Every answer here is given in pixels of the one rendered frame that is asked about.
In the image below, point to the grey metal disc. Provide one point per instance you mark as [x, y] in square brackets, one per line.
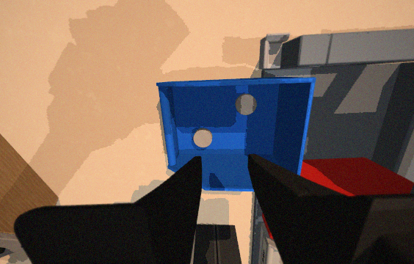
[245, 104]

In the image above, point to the red open bin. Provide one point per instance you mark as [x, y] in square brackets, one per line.
[354, 176]

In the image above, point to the grey metal rack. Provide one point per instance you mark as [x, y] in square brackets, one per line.
[359, 110]

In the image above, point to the dark grey case with orange latches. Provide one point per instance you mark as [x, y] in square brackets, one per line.
[216, 244]

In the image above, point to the blue bin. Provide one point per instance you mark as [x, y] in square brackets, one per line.
[276, 130]

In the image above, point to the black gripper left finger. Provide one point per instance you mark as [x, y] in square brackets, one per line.
[158, 228]

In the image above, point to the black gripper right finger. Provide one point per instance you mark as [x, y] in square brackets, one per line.
[313, 224]

